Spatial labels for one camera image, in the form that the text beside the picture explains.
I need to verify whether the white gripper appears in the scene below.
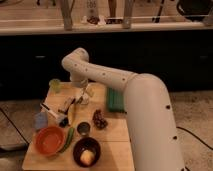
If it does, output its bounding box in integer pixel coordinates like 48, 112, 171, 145
71, 78, 94, 105

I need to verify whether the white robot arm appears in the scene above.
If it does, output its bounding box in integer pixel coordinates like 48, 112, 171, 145
62, 48, 186, 171

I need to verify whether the small metal cup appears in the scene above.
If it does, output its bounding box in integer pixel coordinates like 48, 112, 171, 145
77, 122, 90, 137

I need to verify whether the green plastic cup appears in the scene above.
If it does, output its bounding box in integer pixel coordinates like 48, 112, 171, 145
49, 79, 61, 93

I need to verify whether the blue paper cup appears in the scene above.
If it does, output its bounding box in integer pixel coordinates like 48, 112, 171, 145
34, 112, 48, 131

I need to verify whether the yellow banana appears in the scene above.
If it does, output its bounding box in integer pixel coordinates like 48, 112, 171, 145
68, 104, 76, 126

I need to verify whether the bunch of dark grapes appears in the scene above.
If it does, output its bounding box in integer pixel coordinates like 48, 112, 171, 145
92, 110, 108, 129

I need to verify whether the green dish rack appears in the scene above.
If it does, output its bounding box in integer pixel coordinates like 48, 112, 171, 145
106, 88, 125, 113

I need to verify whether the green cucumber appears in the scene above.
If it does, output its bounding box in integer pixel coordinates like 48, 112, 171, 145
59, 127, 75, 153

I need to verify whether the wooden table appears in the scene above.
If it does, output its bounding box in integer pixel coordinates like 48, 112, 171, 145
22, 83, 134, 171

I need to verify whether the dark brown bowl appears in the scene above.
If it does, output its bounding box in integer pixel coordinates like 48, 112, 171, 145
73, 137, 101, 168

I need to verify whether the orange bowl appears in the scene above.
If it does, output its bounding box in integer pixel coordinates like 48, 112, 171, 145
34, 126, 65, 156

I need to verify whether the yellow lemon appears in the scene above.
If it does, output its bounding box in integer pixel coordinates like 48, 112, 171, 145
80, 150, 95, 166

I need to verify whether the white handled brush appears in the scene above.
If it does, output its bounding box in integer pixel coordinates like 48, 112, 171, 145
40, 103, 68, 127

